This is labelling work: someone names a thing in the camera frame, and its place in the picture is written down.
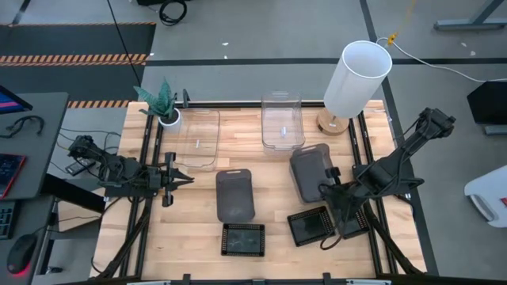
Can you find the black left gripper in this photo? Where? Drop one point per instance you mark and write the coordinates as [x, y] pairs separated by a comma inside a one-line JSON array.
[[158, 180]]

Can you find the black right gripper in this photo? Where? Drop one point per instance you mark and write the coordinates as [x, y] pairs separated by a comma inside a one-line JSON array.
[[342, 202]]

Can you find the black slotted plastic basket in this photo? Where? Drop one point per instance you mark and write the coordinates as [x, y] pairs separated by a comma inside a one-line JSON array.
[[362, 225], [311, 226], [242, 240]]

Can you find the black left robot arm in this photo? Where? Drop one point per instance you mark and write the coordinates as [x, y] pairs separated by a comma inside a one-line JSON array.
[[119, 172]]

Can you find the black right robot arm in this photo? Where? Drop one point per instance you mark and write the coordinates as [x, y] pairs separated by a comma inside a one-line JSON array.
[[396, 162]]

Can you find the white plant pot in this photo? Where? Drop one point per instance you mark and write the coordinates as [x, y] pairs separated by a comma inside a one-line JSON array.
[[171, 123]]

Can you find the round wooden lamp base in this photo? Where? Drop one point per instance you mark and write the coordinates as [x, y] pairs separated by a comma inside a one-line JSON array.
[[330, 126]]

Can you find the green artificial plant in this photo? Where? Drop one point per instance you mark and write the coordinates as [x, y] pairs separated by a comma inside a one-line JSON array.
[[160, 101]]

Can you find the small black device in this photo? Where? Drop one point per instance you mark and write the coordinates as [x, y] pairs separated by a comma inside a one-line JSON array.
[[77, 168]]

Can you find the white cylindrical lamp shade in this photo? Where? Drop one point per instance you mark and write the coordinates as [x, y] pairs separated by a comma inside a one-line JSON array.
[[352, 87]]

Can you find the grey desk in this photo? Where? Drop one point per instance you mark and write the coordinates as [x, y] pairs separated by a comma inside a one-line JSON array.
[[43, 158]]

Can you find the white plastic object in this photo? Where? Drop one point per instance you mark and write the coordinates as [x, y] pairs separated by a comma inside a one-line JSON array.
[[489, 194]]

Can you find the red-edged tablet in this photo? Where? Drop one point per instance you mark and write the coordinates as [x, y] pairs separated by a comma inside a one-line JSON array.
[[8, 172]]

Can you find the black floor mat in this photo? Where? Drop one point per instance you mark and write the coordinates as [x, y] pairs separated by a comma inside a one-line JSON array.
[[79, 39]]

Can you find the black computer mouse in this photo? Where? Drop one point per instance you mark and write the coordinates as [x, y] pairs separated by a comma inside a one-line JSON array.
[[21, 253]]

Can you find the black keyboard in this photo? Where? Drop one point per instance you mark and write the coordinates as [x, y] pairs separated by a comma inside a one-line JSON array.
[[6, 219]]

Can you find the black box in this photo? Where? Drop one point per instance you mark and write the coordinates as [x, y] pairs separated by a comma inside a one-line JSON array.
[[489, 103]]

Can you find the computer monitor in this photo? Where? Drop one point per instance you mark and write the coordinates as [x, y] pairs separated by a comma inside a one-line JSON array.
[[10, 103]]

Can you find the black clamp post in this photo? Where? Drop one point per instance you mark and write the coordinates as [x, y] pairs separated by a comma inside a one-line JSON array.
[[185, 97]]

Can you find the black metal table frame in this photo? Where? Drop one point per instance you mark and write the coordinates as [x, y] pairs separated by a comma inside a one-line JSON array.
[[138, 261]]

